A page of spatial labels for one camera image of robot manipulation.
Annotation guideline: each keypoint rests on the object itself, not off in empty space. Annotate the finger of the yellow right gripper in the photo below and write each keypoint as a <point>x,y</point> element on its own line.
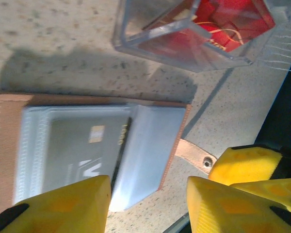
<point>276,191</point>
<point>242,165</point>

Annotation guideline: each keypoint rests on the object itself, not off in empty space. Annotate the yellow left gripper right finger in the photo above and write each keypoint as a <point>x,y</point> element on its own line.
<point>220,213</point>

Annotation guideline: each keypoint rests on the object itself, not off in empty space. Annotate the grey credit card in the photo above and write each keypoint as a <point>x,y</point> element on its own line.
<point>75,145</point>

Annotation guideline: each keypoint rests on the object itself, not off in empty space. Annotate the brown square tray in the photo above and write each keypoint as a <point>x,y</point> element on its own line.
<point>150,136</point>

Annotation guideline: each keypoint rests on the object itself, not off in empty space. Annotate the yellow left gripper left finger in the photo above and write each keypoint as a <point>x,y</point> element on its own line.
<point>63,208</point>

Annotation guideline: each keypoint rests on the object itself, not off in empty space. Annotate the clear acrylic card box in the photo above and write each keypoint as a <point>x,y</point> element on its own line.
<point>165,48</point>

